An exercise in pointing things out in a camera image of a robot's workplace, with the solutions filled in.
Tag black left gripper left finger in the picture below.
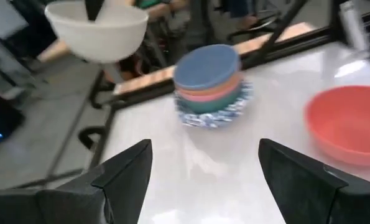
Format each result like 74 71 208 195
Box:
0 139 154 224

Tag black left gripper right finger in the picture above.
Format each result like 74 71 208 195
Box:
258 138 370 224

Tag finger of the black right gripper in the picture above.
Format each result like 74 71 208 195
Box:
84 0 106 22

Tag cream bowl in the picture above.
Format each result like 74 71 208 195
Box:
44 1 149 65

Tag red bowl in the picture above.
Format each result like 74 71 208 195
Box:
304 85 370 167

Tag blue patterned white plate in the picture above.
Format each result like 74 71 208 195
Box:
174 80 254 121
177 90 254 130
175 85 254 125

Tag blue bowl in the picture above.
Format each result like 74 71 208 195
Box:
173 44 241 91

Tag teal bowl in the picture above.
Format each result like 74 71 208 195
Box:
183 90 242 114

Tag pink bowl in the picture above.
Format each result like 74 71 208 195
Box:
178 83 243 103

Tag orange bowl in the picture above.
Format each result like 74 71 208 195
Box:
175 73 243 96

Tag person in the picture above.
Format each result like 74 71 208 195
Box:
103 0 204 83
223 0 268 30

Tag white table surface sheet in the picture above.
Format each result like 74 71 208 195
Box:
100 40 370 224

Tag black computer tower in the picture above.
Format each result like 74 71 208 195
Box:
0 95 26 149

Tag grey metal pole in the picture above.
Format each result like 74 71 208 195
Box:
338 0 370 60

